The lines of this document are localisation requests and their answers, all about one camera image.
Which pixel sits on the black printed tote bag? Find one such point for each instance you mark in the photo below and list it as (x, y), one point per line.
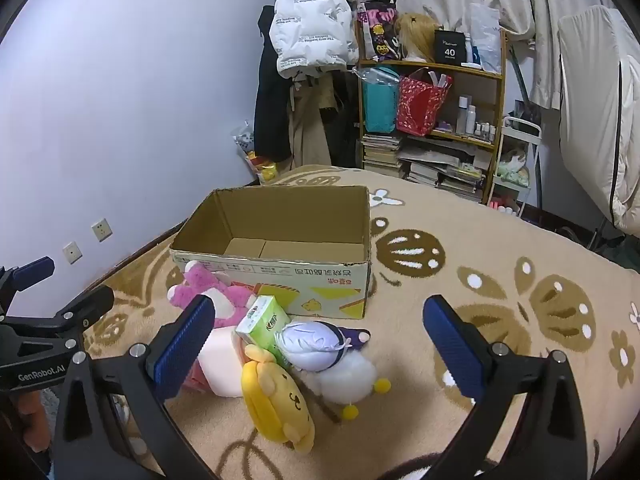
(377, 30)

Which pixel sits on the white plastic bag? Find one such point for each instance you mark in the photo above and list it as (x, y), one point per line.
(485, 35)

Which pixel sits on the red patterned bag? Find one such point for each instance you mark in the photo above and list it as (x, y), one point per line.
(420, 105)

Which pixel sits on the white duck plush toy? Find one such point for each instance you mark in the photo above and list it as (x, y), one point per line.
(345, 375)

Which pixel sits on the white puffer jacket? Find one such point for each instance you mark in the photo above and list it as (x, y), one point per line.
(310, 20)

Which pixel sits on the cardboard box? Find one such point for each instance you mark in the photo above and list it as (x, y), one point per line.
(325, 280)

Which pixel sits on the pile of magazines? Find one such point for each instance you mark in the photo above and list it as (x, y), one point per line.
(445, 170)

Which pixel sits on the blonde wig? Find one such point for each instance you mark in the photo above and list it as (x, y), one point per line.
(417, 35)

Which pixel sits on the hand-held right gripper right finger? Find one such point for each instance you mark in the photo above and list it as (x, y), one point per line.
(452, 350)

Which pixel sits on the white wall socket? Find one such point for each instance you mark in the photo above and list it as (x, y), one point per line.
(72, 253)
(102, 229)

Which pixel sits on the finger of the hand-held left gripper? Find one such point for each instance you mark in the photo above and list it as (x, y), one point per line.
(32, 268)
(85, 306)

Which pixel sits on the white bottle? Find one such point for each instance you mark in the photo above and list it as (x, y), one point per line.
(463, 115)
(472, 120)

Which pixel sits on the pale green soft things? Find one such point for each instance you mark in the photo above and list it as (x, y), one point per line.
(512, 172)

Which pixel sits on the yellow dog plush toy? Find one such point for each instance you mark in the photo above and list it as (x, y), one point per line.
(272, 400)

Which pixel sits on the dark hanging jacket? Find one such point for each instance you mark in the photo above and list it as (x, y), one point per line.
(345, 125)

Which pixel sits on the black box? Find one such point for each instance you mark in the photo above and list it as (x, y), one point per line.
(450, 50)

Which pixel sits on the wooden shelf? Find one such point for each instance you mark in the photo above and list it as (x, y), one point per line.
(480, 74)

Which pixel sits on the pink soft packet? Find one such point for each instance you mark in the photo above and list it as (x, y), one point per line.
(192, 382)

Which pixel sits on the plastic bag of snacks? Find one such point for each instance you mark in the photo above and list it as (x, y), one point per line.
(262, 165)

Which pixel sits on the green tissue pack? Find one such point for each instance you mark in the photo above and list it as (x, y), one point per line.
(262, 320)

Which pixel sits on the pink white soft cube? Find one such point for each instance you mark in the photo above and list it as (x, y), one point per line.
(222, 360)

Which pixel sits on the beige coat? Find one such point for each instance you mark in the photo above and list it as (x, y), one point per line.
(310, 135)

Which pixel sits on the row of small bottles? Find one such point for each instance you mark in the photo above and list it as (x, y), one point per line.
(485, 131)

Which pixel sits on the teal bag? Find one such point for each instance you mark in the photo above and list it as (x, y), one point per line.
(380, 105)

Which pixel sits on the clear plastic bag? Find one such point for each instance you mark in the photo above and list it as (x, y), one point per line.
(375, 75)

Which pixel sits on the person's left hand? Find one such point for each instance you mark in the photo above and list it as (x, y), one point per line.
(36, 420)

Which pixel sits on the white padded cover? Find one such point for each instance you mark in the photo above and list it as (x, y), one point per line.
(590, 110)

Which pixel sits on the stack of books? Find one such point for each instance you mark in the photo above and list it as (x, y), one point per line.
(380, 155)

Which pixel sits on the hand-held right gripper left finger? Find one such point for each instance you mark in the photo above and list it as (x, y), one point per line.
(185, 350)

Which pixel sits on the pink plush toy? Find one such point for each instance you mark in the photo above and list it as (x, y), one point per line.
(200, 280)

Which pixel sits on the black coat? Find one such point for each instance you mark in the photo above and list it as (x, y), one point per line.
(270, 110)

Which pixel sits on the white trolley cart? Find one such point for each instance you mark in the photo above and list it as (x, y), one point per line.
(520, 131)

